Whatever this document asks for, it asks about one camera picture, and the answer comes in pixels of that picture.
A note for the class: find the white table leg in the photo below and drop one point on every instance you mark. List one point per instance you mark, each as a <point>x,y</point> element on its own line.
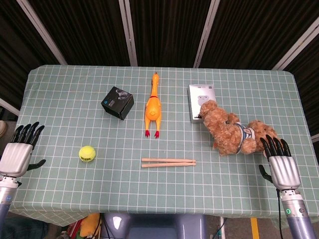
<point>222,227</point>

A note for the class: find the beige shoe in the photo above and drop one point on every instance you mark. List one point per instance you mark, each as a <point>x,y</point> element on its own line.
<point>3,128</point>

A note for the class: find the white frame bar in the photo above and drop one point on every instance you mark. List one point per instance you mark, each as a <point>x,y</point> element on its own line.
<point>207,32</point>
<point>8,106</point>
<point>128,32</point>
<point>42,32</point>
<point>296,46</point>

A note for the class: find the yellow tennis ball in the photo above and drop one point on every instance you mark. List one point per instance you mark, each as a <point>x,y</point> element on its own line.
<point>87,154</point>

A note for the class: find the green grid tablecloth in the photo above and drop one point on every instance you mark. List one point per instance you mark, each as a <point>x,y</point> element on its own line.
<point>159,189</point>

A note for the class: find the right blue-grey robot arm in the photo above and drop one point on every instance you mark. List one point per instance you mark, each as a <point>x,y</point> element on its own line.
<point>296,214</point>

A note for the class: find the yellow plush toy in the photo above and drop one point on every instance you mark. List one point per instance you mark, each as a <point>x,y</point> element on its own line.
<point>89,224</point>

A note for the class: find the brown teddy bear plush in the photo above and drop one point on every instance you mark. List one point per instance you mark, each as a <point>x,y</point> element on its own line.
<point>224,127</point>

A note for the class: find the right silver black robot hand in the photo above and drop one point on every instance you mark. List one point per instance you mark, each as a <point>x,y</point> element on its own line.
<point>285,171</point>

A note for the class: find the red package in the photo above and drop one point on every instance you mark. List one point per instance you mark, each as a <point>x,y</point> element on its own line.
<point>73,227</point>

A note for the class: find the black cardboard box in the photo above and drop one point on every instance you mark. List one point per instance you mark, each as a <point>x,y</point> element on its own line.
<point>117,103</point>

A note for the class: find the wooden drumstick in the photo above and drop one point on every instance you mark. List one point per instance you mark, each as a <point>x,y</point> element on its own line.
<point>164,160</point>
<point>159,164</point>

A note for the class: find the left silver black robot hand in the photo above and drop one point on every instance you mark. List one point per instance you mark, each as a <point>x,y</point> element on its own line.
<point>15,158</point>

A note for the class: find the blue-grey robot torso base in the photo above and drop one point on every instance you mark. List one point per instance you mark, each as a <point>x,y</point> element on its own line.
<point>154,226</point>

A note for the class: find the white earbuds box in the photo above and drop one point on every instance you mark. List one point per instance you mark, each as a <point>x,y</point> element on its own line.
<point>198,99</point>

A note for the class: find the yellow floor tape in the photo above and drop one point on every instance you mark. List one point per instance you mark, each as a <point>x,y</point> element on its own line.
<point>254,229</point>

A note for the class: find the orange rubber chicken toy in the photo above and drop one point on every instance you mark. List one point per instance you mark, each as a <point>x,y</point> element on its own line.
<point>153,107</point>

